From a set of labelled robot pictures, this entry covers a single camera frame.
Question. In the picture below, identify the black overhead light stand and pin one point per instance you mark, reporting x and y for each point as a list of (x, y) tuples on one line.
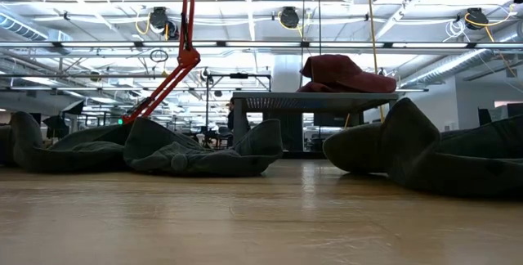
[(239, 75)]

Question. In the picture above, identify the person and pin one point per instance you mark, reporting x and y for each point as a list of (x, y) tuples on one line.
[(231, 118)]

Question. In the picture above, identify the silver ventilation duct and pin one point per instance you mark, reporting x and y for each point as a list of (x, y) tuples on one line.
[(449, 66)]

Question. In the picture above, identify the black tilted screen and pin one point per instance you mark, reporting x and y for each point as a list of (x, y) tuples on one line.
[(73, 107), (56, 126)]

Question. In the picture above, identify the long ceiling light strip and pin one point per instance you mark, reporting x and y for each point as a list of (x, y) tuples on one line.
[(261, 44)]

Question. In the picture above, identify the red desk lamp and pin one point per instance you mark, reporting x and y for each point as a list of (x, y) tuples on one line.
[(188, 56)]

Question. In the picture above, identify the small grey metal table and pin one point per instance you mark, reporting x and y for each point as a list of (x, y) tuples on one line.
[(310, 101)]

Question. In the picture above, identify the maroon cap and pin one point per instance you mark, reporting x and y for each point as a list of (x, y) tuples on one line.
[(343, 77)]

